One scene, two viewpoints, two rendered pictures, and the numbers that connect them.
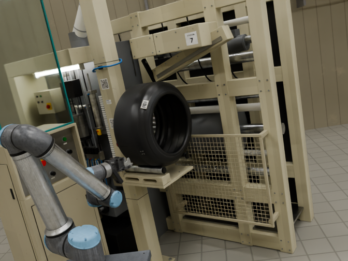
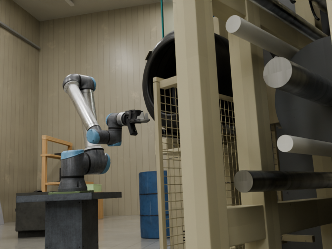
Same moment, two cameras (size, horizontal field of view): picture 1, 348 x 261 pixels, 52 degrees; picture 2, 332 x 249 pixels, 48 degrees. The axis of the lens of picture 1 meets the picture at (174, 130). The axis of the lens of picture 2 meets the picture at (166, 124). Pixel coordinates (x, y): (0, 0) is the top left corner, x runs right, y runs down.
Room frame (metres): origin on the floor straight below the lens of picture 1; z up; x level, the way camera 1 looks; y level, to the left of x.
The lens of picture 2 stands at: (2.47, -1.90, 0.57)
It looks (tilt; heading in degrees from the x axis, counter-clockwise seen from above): 10 degrees up; 95
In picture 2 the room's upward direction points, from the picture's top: 3 degrees counter-clockwise
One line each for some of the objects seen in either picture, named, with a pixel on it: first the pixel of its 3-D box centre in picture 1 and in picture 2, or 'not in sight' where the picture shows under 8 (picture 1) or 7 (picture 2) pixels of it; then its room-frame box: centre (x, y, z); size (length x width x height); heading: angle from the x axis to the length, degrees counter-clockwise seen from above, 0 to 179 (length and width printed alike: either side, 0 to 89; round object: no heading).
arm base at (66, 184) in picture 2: not in sight; (72, 183); (1.61, 0.54, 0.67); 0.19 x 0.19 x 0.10
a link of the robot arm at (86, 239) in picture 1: (85, 246); (73, 162); (1.62, 0.54, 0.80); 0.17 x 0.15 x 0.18; 50
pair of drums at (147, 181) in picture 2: not in sight; (170, 202); (1.97, 3.74, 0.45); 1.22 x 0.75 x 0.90; 82
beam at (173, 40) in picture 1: (173, 41); not in sight; (2.63, -0.12, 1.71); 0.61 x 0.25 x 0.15; 52
